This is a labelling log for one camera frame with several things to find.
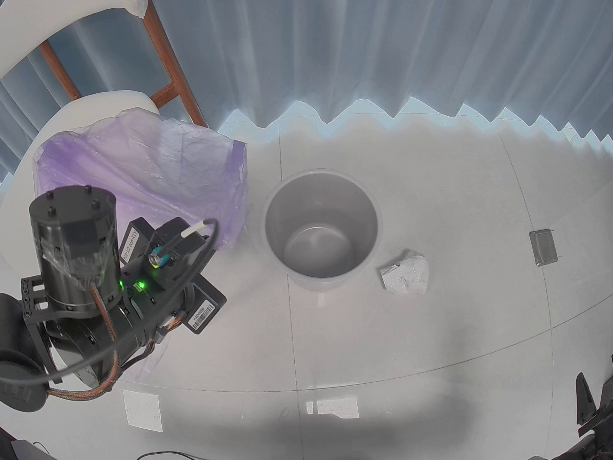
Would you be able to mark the white paper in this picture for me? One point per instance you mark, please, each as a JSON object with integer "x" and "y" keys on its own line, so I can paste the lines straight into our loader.
{"x": 407, "y": 276}

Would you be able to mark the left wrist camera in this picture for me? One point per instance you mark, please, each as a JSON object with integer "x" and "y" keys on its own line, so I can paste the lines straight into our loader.
{"x": 175, "y": 261}

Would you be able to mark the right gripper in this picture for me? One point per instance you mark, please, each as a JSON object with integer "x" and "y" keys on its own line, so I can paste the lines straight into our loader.
{"x": 601, "y": 424}

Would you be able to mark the white curtain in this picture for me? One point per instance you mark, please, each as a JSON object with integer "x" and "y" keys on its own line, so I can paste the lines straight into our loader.
{"x": 383, "y": 41}

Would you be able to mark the purple plastic bag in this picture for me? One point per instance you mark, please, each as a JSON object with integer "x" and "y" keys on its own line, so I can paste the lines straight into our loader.
{"x": 158, "y": 170}

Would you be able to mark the white trash bin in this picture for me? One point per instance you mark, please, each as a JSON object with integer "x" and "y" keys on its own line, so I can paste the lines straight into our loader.
{"x": 316, "y": 218}

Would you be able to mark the white cushioned wooden chair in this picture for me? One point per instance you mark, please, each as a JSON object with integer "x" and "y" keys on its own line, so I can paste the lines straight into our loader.
{"x": 57, "y": 127}

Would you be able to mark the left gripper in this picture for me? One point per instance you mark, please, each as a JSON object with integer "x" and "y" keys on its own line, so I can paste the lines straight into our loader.
{"x": 206, "y": 304}

